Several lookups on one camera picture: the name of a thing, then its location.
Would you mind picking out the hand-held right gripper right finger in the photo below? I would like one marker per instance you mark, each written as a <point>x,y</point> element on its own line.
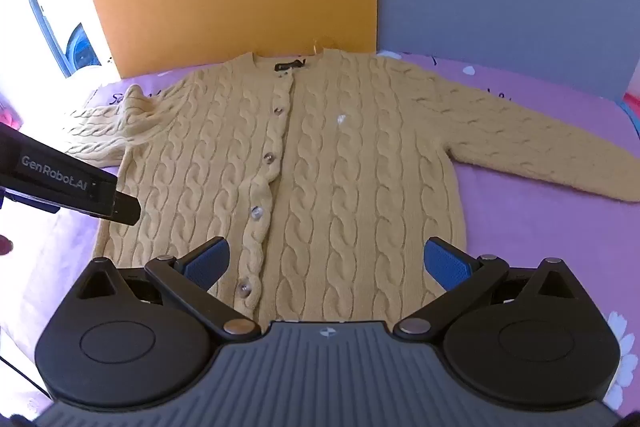
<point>444,266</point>

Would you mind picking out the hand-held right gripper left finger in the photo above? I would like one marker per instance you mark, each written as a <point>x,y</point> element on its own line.
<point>207,266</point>

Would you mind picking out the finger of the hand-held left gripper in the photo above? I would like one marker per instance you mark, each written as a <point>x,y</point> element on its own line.
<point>126,209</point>

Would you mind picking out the purple floral bed sheet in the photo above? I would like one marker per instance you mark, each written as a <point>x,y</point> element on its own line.
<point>530,232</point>

